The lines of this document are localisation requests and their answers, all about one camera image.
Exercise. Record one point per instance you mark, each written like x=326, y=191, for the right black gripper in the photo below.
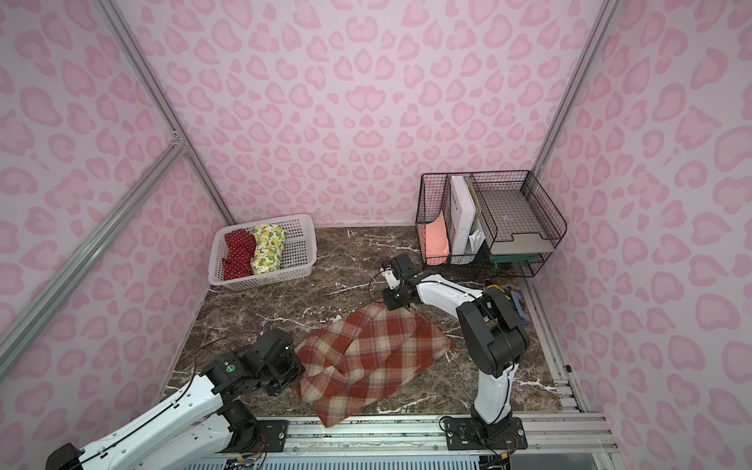
x=397, y=297

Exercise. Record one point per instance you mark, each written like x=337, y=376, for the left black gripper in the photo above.
x=288, y=367

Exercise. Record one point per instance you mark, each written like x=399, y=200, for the red plaid skirt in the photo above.
x=364, y=357

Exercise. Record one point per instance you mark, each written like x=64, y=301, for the red polka dot skirt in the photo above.
x=241, y=248

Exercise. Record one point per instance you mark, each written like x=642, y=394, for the white plastic basket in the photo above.
x=299, y=256

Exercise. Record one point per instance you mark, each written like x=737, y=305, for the lemon print skirt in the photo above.
x=270, y=247

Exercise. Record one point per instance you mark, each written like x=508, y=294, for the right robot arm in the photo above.
x=491, y=326

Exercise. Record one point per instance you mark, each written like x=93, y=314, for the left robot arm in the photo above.
x=204, y=417

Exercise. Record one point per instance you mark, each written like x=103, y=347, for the pink folder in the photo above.
x=436, y=245

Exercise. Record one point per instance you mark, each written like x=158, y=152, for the white book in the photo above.
x=462, y=216

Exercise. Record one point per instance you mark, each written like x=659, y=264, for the yellow black utility knife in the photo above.
x=517, y=300

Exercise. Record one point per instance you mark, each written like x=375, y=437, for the grey paper tray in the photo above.
x=511, y=228

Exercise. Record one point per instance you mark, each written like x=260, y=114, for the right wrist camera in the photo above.
x=389, y=276

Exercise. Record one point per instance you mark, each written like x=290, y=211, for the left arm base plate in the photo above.
x=247, y=434

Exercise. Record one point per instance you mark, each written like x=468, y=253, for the black wire desk organizer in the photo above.
x=434, y=195

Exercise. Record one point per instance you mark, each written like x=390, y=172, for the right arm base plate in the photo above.
x=474, y=434

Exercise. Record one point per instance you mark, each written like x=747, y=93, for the aluminium frame rail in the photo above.
x=417, y=435

